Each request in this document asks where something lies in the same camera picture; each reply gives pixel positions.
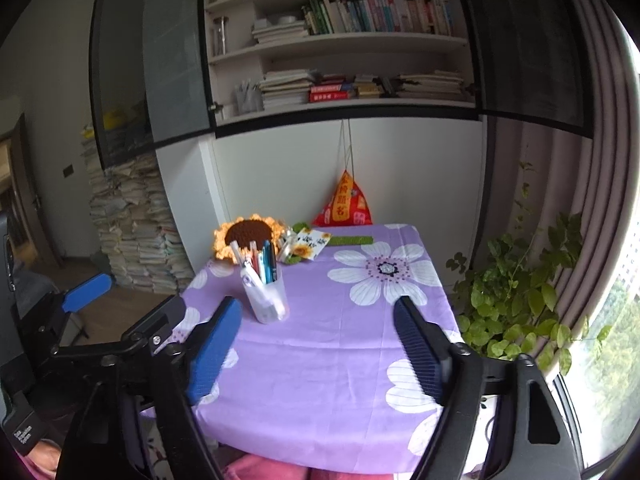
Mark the sunflower greeting card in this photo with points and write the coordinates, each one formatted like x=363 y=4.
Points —
x=308 y=243

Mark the black marker pen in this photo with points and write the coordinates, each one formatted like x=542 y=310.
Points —
x=273 y=264

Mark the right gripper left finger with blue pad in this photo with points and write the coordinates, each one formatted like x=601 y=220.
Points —
x=207 y=348

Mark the frosted plastic cup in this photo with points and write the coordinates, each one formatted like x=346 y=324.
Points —
x=269 y=303

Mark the grey curtain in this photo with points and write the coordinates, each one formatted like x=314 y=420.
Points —
x=537 y=173

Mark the white bookshelf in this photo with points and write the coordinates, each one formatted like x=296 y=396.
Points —
x=277 y=62

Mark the green crocheted stem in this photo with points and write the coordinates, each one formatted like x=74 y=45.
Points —
x=336 y=240

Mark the green potted plant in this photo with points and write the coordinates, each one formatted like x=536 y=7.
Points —
x=514 y=302

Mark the purple floral tablecloth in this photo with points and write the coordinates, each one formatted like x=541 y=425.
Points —
x=330 y=387

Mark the blue pen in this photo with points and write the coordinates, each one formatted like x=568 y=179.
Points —
x=266 y=253

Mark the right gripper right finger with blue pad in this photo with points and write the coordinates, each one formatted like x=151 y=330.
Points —
x=426 y=347

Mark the green white pen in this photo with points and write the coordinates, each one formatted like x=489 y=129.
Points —
x=261 y=267

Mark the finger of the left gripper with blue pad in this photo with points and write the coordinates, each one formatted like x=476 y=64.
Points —
x=79 y=297
x=157 y=325

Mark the red triangular pouch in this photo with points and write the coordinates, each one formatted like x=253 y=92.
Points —
x=347 y=206

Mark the stack of papers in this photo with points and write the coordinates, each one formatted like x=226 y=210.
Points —
x=136 y=229

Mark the pink sleeve forearm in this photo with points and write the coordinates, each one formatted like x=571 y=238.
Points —
x=255 y=467

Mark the red white patterned pen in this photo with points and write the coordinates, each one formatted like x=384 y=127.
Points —
x=240 y=259

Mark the left hand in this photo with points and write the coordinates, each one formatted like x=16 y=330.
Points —
x=42 y=461

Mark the crocheted sunflower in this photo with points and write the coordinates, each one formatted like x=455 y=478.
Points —
x=254 y=228

